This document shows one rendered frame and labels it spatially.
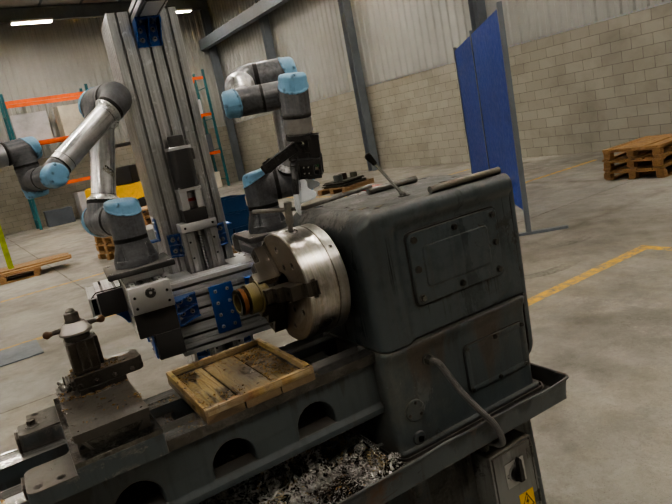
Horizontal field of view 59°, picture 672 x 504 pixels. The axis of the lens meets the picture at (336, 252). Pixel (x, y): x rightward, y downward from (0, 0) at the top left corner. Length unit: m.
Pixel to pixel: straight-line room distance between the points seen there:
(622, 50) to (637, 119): 1.28
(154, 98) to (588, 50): 11.24
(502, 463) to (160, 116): 1.67
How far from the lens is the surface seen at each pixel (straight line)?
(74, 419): 1.52
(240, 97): 1.64
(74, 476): 1.42
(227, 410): 1.52
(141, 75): 2.36
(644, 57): 12.41
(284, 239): 1.62
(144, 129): 2.35
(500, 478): 2.01
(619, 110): 12.72
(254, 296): 1.63
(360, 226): 1.57
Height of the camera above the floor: 1.49
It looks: 12 degrees down
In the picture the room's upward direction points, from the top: 11 degrees counter-clockwise
